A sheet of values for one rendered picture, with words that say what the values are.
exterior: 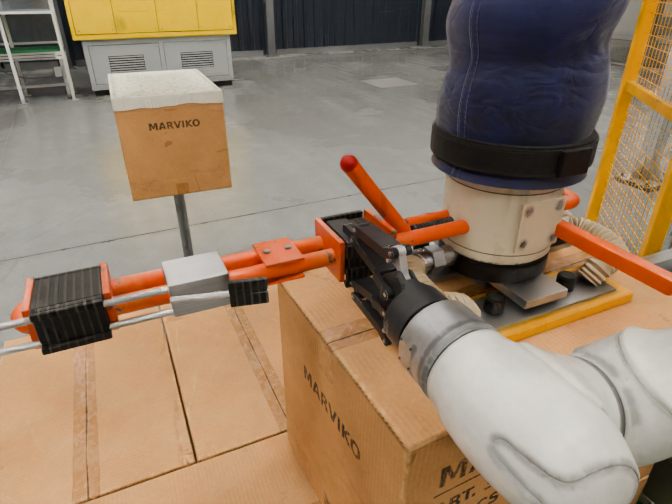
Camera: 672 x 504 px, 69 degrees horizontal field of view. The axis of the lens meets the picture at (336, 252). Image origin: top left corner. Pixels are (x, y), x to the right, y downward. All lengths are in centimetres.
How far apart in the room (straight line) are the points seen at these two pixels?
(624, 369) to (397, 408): 25
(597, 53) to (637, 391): 39
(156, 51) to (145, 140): 590
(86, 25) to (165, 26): 99
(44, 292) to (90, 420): 68
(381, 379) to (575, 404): 30
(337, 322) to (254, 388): 52
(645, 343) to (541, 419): 16
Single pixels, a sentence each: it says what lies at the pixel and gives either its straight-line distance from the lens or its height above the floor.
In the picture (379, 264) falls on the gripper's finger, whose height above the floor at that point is 110.
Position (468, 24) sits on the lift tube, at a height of 134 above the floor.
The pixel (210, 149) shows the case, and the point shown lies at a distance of 210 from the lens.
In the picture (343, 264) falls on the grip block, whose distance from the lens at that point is 63.
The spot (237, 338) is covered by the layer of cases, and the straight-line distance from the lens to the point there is 137.
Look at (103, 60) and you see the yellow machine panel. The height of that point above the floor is 46.
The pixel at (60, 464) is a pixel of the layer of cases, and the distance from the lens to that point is 120.
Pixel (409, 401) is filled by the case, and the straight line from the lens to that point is 62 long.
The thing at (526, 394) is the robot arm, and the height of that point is 112.
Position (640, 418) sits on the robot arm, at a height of 106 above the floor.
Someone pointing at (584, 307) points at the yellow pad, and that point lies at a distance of 82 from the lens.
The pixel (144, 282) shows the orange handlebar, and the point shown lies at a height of 107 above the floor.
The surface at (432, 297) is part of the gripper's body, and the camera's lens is 51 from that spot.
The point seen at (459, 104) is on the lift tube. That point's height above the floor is 125.
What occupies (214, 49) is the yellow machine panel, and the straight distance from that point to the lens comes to 807.
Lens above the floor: 138
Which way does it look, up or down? 29 degrees down
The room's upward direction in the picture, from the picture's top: straight up
